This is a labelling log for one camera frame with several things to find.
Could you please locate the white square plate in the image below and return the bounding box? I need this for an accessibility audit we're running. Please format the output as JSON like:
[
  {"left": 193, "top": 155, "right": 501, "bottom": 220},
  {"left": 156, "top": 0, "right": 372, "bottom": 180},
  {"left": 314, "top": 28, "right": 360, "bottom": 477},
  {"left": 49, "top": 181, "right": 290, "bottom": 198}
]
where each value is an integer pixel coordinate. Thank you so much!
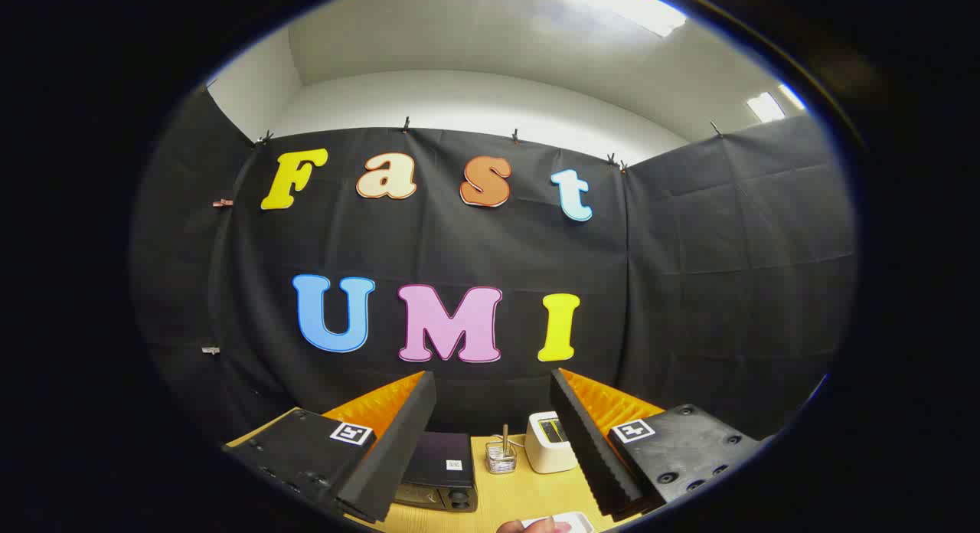
[{"left": 521, "top": 512, "right": 595, "bottom": 533}]

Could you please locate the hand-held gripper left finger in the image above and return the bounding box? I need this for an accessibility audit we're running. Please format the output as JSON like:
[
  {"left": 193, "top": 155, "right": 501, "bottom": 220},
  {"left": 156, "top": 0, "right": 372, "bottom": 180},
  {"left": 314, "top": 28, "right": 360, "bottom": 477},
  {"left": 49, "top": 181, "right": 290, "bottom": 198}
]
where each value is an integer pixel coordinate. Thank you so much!
[{"left": 226, "top": 371, "right": 437, "bottom": 525}]

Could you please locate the white bread toaster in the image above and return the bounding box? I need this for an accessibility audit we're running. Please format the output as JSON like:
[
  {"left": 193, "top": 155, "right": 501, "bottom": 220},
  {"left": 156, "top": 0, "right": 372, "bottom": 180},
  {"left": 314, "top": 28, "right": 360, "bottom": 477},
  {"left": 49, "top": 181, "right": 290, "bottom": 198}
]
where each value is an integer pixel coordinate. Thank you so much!
[{"left": 525, "top": 411, "right": 579, "bottom": 474}]

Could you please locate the ceiling light panel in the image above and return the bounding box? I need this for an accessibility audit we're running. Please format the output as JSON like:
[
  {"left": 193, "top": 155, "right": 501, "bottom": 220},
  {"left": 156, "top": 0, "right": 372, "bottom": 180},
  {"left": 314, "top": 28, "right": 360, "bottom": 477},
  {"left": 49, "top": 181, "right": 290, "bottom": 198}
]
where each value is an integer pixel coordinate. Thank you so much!
[{"left": 747, "top": 92, "right": 786, "bottom": 123}]

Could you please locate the black toaster oven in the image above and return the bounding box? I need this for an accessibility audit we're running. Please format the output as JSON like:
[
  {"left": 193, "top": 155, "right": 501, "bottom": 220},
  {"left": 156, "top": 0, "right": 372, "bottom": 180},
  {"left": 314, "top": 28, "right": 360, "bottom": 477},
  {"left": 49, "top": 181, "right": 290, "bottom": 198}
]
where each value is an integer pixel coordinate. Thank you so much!
[{"left": 394, "top": 432, "right": 479, "bottom": 513}]

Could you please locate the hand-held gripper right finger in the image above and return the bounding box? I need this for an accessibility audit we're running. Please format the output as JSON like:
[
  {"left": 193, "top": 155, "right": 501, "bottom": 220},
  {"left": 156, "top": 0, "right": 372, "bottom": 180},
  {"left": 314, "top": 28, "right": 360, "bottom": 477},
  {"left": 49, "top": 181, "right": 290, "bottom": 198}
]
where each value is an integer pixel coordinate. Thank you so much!
[{"left": 550, "top": 368, "right": 763, "bottom": 522}]

